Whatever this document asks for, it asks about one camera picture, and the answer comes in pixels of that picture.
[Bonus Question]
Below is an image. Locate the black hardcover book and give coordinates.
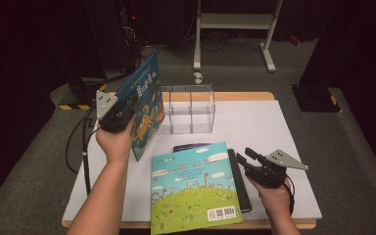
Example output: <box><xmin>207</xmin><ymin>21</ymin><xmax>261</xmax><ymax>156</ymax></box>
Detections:
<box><xmin>227</xmin><ymin>148</ymin><xmax>253</xmax><ymax>213</ymax></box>

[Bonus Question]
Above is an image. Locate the black equipment rack with cables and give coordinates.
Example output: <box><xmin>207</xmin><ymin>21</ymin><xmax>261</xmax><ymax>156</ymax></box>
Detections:
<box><xmin>117</xmin><ymin>0</ymin><xmax>145</xmax><ymax>72</ymax></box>

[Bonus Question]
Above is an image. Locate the black base with yellow stripes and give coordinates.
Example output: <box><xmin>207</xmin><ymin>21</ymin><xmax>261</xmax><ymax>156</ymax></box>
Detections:
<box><xmin>58</xmin><ymin>76</ymin><xmax>108</xmax><ymax>112</ymax></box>
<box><xmin>291</xmin><ymin>83</ymin><xmax>342</xmax><ymax>114</ymax></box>

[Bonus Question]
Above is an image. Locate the clear acrylic book organizer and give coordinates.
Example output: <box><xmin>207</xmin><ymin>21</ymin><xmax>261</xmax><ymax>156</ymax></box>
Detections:
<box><xmin>158</xmin><ymin>84</ymin><xmax>216</xmax><ymax>136</ymax></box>

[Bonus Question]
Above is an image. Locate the long black floor cable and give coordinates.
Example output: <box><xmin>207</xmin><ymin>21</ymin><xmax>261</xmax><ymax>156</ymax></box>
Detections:
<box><xmin>65</xmin><ymin>63</ymin><xmax>139</xmax><ymax>174</ymax></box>

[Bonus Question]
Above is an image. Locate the green and blue picture book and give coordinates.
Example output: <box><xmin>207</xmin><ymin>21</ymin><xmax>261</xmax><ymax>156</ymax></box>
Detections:
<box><xmin>150</xmin><ymin>141</ymin><xmax>244</xmax><ymax>235</ymax></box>

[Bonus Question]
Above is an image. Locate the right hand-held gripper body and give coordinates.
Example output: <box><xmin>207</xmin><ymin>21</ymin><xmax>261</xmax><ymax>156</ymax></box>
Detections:
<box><xmin>246</xmin><ymin>149</ymin><xmax>309</xmax><ymax>190</ymax></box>

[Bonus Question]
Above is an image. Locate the black curtain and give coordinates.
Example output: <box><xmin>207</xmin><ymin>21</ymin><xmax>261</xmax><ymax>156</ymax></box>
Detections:
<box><xmin>0</xmin><ymin>0</ymin><xmax>107</xmax><ymax>210</ymax></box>
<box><xmin>298</xmin><ymin>0</ymin><xmax>376</xmax><ymax>184</ymax></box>

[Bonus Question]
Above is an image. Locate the person's left hand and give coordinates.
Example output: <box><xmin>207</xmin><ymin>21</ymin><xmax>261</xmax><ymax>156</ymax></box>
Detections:
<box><xmin>96</xmin><ymin>118</ymin><xmax>135</xmax><ymax>165</ymax></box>

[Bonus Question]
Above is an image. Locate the dark blue picture book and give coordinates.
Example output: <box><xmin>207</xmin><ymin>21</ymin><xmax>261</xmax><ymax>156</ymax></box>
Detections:
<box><xmin>115</xmin><ymin>52</ymin><xmax>165</xmax><ymax>163</ymax></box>

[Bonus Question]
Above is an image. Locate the small red floor object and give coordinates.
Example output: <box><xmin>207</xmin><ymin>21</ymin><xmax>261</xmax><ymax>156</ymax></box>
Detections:
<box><xmin>288</xmin><ymin>34</ymin><xmax>302</xmax><ymax>47</ymax></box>

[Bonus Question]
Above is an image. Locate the hand-held gripper black cable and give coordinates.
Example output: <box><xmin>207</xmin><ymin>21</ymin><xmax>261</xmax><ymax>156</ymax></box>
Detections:
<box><xmin>282</xmin><ymin>175</ymin><xmax>297</xmax><ymax>216</ymax></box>
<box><xmin>81</xmin><ymin>109</ymin><xmax>101</xmax><ymax>197</ymax></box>

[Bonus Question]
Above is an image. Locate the white metal stand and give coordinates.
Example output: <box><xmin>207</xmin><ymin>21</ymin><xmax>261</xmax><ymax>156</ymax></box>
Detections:
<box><xmin>193</xmin><ymin>0</ymin><xmax>284</xmax><ymax>73</ymax></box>

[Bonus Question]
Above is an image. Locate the left hand-held gripper black cable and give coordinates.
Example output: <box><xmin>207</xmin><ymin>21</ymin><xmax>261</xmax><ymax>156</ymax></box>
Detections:
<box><xmin>81</xmin><ymin>109</ymin><xmax>101</xmax><ymax>197</ymax></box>

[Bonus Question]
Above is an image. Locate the person's right hand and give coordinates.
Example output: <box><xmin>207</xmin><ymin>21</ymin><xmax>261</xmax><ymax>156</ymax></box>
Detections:
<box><xmin>247</xmin><ymin>177</ymin><xmax>294</xmax><ymax>218</ymax></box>

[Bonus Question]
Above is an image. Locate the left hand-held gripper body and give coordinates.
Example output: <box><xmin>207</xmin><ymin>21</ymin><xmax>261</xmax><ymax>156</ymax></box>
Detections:
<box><xmin>96</xmin><ymin>90</ymin><xmax>135</xmax><ymax>134</ymax></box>

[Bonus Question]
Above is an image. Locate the right hand-held gripper black cable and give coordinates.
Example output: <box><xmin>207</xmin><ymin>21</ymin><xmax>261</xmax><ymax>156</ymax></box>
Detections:
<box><xmin>282</xmin><ymin>175</ymin><xmax>297</xmax><ymax>216</ymax></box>

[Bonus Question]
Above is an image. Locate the white table board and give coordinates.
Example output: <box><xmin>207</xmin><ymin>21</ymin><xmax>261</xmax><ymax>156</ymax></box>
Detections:
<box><xmin>62</xmin><ymin>99</ymin><xmax>323</xmax><ymax>223</ymax></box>

